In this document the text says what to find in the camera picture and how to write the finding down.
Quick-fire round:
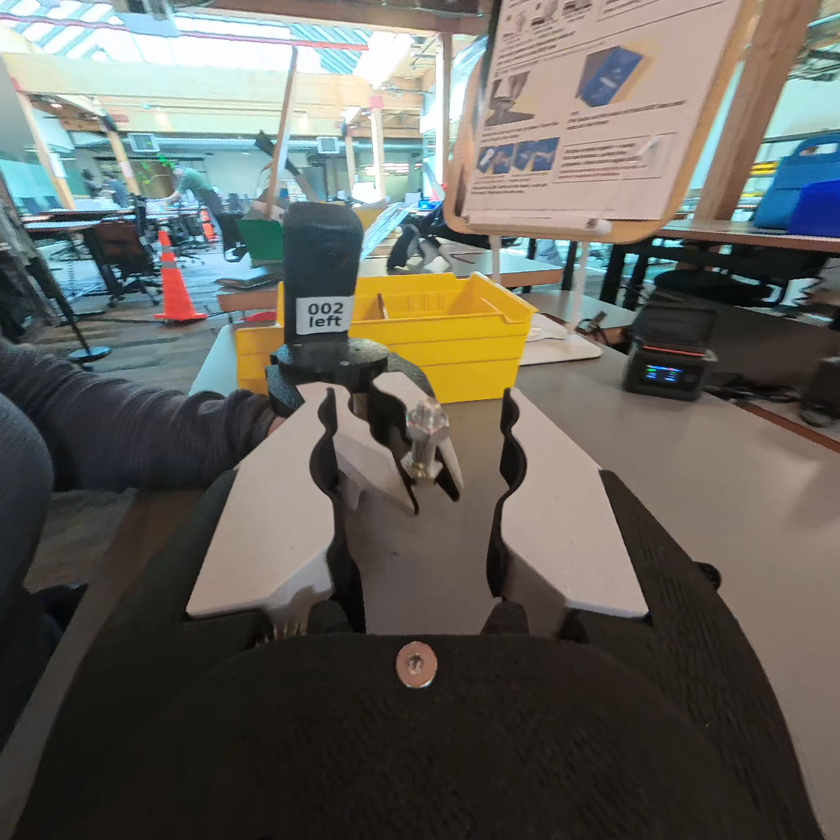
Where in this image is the yellow plastic bin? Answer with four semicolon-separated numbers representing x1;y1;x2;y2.
277;271;540;352
234;323;527;406

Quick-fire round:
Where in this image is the black portable power station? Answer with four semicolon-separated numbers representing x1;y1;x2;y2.
621;301;721;403

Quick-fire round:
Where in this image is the wooden post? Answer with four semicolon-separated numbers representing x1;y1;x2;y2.
694;0;824;223

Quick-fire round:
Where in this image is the person's left forearm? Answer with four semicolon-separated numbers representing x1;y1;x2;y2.
0;346;284;494

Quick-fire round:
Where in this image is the blue box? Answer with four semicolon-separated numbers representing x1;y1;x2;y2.
786;179;840;238

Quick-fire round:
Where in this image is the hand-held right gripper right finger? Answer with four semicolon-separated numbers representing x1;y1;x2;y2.
486;387;652;636

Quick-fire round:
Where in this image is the orange traffic cone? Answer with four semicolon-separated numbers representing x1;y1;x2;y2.
154;230;209;324

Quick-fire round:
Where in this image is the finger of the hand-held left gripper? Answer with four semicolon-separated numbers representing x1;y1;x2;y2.
332;386;422;517
386;369;465;504

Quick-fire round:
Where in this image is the silver hex bolt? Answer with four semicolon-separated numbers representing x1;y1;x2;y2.
402;395;452;473

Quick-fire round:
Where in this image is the blue bag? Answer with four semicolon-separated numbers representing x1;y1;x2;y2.
753;133;840;231

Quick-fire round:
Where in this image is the wooden table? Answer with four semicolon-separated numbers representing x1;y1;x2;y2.
653;218;840;253

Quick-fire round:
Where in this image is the green bin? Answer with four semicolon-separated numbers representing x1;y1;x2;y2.
235;218;287;270

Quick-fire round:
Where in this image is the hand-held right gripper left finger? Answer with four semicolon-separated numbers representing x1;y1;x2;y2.
185;382;367;636

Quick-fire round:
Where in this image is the black office chair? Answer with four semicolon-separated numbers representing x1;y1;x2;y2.
84;218;164;309

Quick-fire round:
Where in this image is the instruction board on white stand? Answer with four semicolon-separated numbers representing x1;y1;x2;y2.
443;0;762;366

